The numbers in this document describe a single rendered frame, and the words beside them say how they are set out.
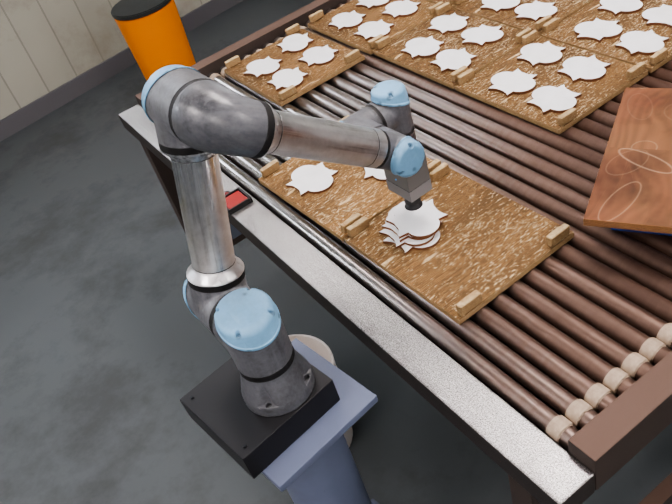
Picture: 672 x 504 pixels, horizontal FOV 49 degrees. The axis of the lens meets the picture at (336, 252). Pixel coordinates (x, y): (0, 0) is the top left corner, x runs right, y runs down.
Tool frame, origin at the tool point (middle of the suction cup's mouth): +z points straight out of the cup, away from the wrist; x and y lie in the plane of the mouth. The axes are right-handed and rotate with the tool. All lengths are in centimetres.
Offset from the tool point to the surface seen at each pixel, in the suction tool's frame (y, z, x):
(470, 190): 0.1, 7.1, -17.4
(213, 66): 131, 7, -14
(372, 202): 17.1, 7.1, 0.8
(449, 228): -6.2, 7.1, -4.3
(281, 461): -24, 14, 60
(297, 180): 41.4, 6.3, 8.0
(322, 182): 34.5, 6.3, 4.2
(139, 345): 132, 101, 61
